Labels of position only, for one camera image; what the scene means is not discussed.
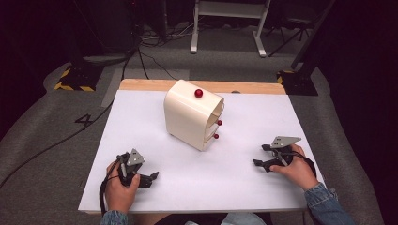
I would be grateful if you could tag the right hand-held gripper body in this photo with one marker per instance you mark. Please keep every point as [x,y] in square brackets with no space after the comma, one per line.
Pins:
[283,142]

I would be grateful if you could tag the black yellow striped stand base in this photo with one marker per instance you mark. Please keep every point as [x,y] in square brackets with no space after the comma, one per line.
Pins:
[78,78]
[297,82]

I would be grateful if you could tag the cream drawer with red knob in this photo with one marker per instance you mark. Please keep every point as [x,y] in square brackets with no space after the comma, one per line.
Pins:
[209,141]
[212,127]

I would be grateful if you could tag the black slanted stand pole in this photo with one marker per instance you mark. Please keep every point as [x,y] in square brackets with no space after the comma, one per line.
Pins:
[313,37]

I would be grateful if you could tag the person's left hand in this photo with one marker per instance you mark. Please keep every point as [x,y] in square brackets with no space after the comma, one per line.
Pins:
[119,195]

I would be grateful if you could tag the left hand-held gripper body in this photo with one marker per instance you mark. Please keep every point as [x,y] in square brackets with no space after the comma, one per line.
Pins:
[133,159]

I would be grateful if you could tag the white desk frame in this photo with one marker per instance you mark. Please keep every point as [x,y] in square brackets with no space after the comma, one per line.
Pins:
[230,9]

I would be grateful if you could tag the person's right hand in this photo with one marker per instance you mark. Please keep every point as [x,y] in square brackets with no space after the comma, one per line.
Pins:
[298,173]

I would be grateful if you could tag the white table mat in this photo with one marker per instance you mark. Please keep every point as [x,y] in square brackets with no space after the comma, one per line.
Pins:
[203,181]

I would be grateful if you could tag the black tripod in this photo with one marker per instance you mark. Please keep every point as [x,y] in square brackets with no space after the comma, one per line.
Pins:
[289,34]

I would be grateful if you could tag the cream mini drawer cabinet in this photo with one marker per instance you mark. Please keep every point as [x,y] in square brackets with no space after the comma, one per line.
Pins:
[184,115]

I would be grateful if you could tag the red round cabinet knob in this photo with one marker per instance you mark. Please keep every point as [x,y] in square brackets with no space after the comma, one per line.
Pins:
[198,93]

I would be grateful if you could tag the wooden table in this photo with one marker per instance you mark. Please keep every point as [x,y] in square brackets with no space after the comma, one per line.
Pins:
[144,84]

